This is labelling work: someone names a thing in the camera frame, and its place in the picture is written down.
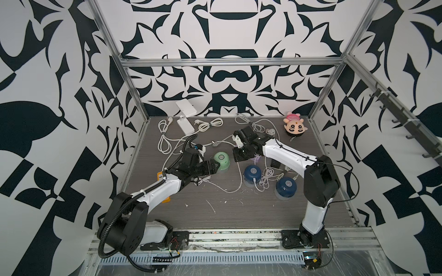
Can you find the pink cartoon face toy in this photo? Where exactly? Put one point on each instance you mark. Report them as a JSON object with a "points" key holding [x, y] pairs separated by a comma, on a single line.
{"points": [[294, 125]]}

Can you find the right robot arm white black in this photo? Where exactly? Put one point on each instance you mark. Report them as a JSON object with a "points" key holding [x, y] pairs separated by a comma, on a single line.
{"points": [[320, 180]]}

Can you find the purple power strip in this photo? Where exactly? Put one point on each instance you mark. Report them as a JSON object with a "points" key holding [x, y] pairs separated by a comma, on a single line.
{"points": [[256, 159]]}

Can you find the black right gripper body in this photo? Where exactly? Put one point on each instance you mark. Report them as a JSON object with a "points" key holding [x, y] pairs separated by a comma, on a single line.
{"points": [[242, 152]]}

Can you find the grey wall hook rail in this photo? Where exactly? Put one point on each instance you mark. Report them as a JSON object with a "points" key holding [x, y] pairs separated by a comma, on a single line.
{"points": [[403, 117]]}

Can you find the white folding desk lamp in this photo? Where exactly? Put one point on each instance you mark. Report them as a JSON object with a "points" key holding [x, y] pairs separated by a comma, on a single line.
{"points": [[186, 110]]}

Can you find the blue cordless grinder front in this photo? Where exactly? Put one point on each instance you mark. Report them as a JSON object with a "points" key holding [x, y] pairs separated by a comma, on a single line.
{"points": [[285, 188]]}

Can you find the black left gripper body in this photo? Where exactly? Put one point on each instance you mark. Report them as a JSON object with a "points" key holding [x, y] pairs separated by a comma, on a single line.
{"points": [[203, 169]]}

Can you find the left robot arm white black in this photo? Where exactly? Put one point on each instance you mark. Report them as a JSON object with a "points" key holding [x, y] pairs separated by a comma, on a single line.
{"points": [[125, 226]]}

